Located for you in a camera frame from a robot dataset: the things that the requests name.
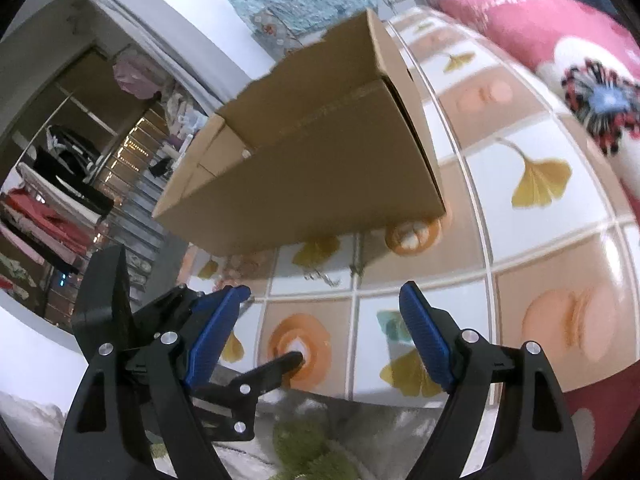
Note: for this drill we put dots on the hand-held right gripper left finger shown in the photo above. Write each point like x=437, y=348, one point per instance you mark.
x=210, y=335

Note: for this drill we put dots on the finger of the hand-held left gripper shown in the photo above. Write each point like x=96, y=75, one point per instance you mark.
x=260, y=375
x=160, y=310

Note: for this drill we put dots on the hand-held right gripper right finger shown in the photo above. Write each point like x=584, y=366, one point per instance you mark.
x=425, y=335

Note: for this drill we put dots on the small silver comb clip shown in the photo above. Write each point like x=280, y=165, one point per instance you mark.
x=325, y=277

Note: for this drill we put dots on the brown cardboard box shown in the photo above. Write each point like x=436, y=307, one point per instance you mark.
x=300, y=195

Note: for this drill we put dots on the green fluffy cloth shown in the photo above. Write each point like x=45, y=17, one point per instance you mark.
x=300, y=440

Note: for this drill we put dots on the red hanging garment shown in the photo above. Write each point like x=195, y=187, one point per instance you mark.
x=45, y=220

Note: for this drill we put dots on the black hanging garment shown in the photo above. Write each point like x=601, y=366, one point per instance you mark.
x=75, y=185

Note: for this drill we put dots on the pink hanging garment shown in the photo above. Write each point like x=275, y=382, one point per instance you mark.
x=135, y=75

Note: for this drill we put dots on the white curtain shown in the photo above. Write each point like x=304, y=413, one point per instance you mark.
x=150, y=35

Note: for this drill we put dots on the pink floral blanket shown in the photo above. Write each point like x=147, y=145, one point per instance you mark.
x=525, y=25

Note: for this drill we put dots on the patchwork wall hanging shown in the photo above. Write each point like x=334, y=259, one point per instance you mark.
x=272, y=30

